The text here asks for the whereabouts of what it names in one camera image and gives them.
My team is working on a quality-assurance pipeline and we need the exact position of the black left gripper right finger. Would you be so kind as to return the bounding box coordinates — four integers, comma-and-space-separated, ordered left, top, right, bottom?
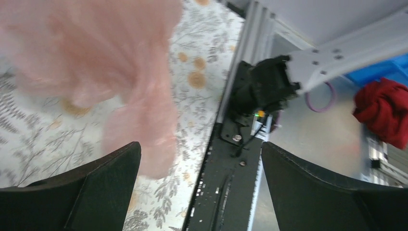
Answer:
261, 142, 408, 231

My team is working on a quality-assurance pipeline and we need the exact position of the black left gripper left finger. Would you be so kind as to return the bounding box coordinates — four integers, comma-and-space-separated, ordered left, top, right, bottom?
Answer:
0, 142, 141, 231

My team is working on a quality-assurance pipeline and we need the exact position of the pink plastic trash bag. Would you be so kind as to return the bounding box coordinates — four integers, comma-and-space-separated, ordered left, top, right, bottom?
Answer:
0, 0, 183, 180

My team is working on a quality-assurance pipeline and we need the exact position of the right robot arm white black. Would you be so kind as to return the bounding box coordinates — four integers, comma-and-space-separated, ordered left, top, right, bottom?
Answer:
217, 0, 408, 123

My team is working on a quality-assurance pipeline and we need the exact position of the floral tablecloth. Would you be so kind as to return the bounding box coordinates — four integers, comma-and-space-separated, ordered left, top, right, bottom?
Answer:
0, 0, 243, 231

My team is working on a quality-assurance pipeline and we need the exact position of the red cloth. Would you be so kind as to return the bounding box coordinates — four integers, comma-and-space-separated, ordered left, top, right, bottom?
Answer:
353, 78, 408, 150

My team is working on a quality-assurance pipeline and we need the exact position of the blue plastic crate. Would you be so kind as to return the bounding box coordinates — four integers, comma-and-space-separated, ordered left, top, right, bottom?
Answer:
345, 53, 408, 87

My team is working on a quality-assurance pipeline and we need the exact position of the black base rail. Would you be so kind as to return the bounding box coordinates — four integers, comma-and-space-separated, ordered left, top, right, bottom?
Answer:
182, 122, 271, 231

